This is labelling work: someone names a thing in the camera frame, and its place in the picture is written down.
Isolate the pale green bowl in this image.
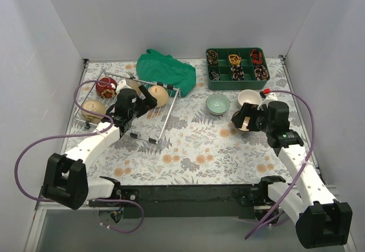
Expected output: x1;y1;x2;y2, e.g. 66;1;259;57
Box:
206;94;230;115

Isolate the yellow rolled sock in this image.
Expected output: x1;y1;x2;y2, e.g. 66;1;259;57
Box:
228;54;241;66

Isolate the black patterned bowl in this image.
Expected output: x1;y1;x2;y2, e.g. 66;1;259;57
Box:
231;111;253;132

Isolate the white bowl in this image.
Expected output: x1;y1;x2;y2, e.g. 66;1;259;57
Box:
237;90;262;107

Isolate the red floral bowl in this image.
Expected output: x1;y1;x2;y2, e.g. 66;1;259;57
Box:
95;77;117;99

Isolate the black pink floral rolled sock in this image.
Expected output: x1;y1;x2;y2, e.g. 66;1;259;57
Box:
231;66;245;81

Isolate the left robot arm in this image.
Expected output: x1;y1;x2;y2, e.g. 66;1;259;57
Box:
41;85;157;210

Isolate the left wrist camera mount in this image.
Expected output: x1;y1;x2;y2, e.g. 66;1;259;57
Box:
111;79;131;95

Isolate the purple cable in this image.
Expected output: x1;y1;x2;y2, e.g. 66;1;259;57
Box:
245;90;314;240
14;80;145;233

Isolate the silver wire dish rack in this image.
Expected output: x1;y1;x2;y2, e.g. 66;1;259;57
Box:
74;70;181;144

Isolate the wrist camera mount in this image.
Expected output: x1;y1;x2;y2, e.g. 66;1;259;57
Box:
111;79;131;95
257;89;278;110

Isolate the tan bowl with logo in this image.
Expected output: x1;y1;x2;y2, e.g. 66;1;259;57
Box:
148;85;169;108

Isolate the aluminium frame rail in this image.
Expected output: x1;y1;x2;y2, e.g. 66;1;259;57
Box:
25;202;98;251

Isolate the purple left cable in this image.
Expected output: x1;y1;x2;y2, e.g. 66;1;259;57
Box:
14;80;145;233

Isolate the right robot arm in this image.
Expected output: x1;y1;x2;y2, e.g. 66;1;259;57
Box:
232;101;352;249

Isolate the beige bowl front left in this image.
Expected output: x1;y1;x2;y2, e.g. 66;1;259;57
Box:
81;99;107;124

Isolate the beige flower bowl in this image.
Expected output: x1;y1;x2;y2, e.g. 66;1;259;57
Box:
127;79;141;96

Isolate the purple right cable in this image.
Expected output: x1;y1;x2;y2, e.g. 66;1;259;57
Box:
245;90;314;240

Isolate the grey black folded sock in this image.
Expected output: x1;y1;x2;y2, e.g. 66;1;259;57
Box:
208;70;220;81

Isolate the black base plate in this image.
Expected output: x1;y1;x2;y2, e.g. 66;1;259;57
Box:
120;184;271;219

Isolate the green compartment organizer box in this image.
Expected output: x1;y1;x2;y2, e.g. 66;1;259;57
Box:
206;47;270;91

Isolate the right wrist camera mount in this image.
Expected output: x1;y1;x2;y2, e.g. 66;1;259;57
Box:
257;89;278;110

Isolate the leopard print rolled sock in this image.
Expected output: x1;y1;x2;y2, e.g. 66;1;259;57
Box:
206;50;218;66

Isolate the green cloth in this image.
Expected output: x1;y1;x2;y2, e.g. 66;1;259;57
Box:
136;49;196;97

